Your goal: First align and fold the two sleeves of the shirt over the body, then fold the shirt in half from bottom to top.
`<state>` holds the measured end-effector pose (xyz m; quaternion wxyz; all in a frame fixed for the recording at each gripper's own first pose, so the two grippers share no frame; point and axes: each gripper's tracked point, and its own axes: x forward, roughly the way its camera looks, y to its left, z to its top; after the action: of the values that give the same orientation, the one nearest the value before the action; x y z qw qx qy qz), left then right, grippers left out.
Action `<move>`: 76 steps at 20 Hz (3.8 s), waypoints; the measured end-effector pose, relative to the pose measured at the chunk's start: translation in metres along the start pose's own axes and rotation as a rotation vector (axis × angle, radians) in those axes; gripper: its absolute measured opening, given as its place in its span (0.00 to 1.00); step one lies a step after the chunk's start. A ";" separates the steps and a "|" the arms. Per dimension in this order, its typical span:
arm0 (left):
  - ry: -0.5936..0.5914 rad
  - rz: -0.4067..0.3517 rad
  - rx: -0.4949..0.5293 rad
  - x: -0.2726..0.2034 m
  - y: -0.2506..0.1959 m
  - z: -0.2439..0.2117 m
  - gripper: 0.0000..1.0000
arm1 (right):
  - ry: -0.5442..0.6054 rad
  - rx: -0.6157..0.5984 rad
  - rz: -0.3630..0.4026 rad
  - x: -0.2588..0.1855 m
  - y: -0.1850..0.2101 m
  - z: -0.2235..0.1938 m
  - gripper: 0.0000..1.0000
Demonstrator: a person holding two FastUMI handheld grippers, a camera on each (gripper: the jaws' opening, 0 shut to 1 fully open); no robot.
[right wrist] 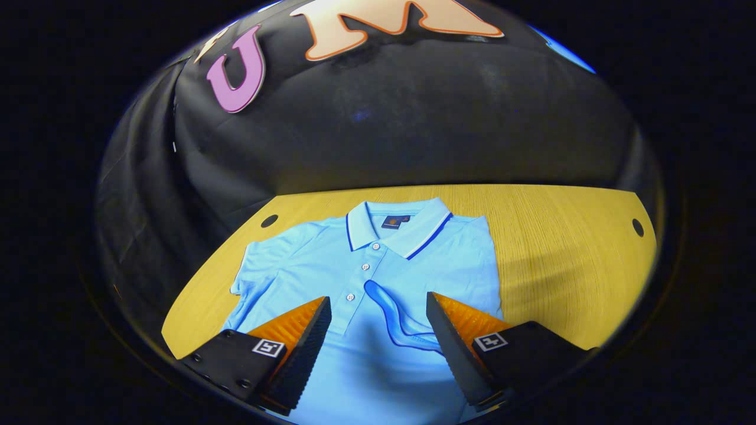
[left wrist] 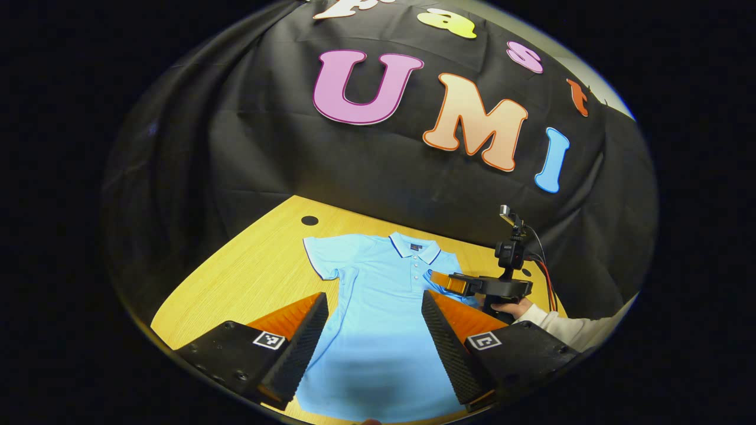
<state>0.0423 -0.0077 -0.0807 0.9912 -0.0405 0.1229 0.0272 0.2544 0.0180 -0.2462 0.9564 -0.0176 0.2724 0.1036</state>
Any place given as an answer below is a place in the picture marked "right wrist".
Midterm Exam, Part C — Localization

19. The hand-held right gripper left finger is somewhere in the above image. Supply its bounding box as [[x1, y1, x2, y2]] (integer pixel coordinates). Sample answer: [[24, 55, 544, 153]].
[[180, 296, 333, 417]]

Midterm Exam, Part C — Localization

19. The light blue polo T-shirt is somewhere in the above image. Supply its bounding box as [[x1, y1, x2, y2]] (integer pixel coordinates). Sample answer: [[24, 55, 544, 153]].
[[221, 197, 504, 425]]

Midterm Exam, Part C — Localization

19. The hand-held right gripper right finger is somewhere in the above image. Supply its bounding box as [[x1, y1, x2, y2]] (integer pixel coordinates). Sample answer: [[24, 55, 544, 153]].
[[426, 292, 600, 413]]

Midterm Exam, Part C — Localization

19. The black backdrop cloth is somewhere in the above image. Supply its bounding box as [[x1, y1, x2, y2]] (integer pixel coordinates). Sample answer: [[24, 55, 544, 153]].
[[94, 0, 665, 355]]

